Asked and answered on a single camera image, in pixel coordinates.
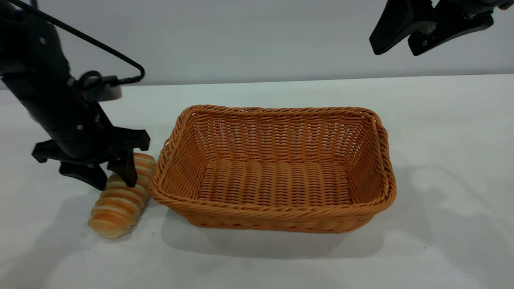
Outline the striped spiral bread roll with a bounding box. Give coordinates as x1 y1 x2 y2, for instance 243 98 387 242
88 153 157 240

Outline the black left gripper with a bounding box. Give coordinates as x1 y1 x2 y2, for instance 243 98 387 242
32 101 151 191

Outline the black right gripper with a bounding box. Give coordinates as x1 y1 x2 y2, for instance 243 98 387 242
369 0 514 57

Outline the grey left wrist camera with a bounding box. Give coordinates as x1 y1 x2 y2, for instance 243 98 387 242
78 71 123 102

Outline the orange woven wicker basket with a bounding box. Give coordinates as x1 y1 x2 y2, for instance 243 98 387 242
149 105 397 234

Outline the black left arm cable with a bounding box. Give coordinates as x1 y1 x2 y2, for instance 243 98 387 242
7 0 146 85

